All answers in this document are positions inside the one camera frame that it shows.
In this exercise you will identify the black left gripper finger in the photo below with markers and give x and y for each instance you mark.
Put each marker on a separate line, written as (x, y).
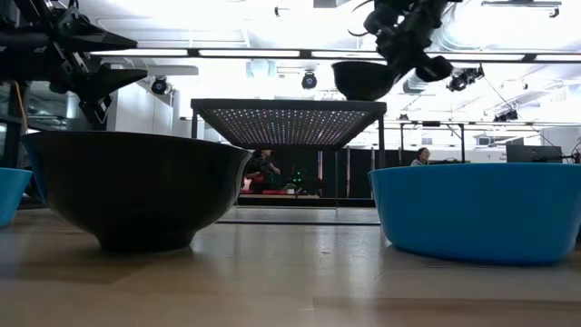
(95, 41)
(104, 79)

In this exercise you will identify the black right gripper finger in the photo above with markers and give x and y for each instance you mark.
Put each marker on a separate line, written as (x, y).
(400, 61)
(435, 66)

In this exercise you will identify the black mini bowl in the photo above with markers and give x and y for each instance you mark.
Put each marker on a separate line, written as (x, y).
(361, 82)
(136, 191)

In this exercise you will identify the blue mini bowl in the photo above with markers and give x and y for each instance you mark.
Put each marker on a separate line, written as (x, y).
(11, 195)
(476, 213)

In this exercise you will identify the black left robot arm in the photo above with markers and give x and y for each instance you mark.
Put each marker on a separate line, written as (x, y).
(11, 61)

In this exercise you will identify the black round ceiling spotlight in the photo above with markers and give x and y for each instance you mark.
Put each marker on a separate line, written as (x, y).
(159, 86)
(309, 80)

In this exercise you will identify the dark ceiling box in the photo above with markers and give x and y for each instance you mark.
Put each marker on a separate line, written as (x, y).
(330, 2)

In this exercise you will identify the small black track light cluster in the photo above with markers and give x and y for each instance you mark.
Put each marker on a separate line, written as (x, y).
(506, 116)

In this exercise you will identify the person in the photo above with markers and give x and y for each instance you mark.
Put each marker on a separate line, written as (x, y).
(422, 156)
(262, 168)

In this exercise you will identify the long ceiling light fixture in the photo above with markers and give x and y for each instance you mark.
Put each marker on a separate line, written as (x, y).
(522, 3)

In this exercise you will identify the black perforated metal shelf rack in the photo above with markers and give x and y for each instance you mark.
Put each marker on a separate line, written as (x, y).
(290, 105)

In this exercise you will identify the black partition panels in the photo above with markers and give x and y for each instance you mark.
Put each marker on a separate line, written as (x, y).
(358, 175)

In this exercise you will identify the black computer monitor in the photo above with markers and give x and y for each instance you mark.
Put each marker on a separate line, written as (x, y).
(533, 153)

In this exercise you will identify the small potted plant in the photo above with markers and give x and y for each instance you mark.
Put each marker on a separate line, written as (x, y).
(290, 187)

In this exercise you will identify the black metal workstation frame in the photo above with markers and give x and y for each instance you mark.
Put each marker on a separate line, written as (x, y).
(431, 123)

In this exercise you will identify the overhead frame bar with lights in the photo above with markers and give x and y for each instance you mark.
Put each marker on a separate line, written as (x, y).
(193, 52)

